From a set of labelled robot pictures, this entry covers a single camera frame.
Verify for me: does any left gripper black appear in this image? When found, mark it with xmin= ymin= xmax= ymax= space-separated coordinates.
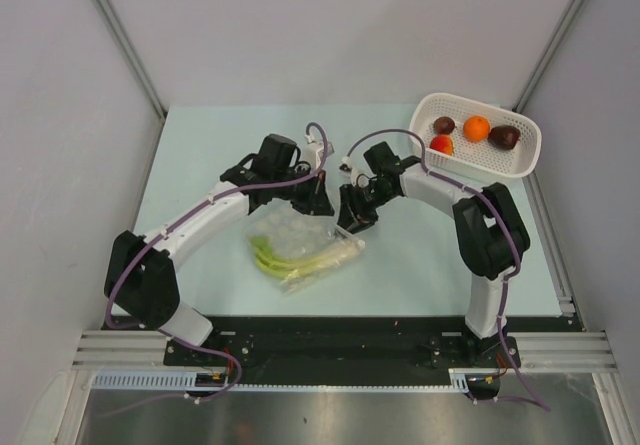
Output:
xmin=272 ymin=164 xmax=333 ymax=216

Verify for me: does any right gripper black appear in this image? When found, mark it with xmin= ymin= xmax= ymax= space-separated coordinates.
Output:
xmin=335 ymin=180 xmax=398 ymax=238

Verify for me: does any clear zip top bag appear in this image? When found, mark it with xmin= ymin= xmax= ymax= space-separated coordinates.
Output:
xmin=245 ymin=206 xmax=365 ymax=295

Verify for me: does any fake green onion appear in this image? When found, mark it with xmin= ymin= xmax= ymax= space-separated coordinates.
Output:
xmin=249 ymin=236 xmax=365 ymax=281

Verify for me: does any red fake persimmon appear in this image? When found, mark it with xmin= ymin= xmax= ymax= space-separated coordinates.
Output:
xmin=429 ymin=134 xmax=454 ymax=156

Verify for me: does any dark purple fake fruit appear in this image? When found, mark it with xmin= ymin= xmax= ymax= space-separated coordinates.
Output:
xmin=433 ymin=116 xmax=456 ymax=135
xmin=487 ymin=125 xmax=521 ymax=151

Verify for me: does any orange fake tangerine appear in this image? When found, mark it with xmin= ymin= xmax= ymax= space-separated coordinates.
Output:
xmin=463 ymin=115 xmax=491 ymax=143

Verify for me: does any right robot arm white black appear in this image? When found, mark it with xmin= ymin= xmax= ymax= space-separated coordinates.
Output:
xmin=338 ymin=142 xmax=531 ymax=366

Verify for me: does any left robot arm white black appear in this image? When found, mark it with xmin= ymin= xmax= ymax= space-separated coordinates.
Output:
xmin=104 ymin=123 xmax=334 ymax=365

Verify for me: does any white perforated plastic basket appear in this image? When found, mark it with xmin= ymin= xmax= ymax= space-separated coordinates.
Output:
xmin=409 ymin=92 xmax=542 ymax=183

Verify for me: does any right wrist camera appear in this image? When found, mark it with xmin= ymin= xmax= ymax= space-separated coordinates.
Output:
xmin=339 ymin=155 xmax=370 ymax=188

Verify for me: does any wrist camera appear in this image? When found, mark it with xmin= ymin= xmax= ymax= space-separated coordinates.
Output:
xmin=301 ymin=140 xmax=334 ymax=170
xmin=339 ymin=155 xmax=370 ymax=188

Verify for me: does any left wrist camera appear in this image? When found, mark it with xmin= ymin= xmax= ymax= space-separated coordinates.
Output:
xmin=301 ymin=140 xmax=334 ymax=170

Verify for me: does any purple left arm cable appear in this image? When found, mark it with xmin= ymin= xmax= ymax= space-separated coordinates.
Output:
xmin=105 ymin=122 xmax=331 ymax=416

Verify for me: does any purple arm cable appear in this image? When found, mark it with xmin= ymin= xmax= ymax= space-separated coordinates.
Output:
xmin=344 ymin=128 xmax=551 ymax=412
xmin=105 ymin=122 xmax=331 ymax=416

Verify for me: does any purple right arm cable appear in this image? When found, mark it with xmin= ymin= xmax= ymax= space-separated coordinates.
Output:
xmin=344 ymin=128 xmax=551 ymax=412

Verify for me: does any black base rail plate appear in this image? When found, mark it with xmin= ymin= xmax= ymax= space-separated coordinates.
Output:
xmin=163 ymin=314 xmax=584 ymax=387

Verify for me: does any white slotted cable duct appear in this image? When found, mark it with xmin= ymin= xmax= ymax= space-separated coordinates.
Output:
xmin=93 ymin=371 xmax=197 ymax=390

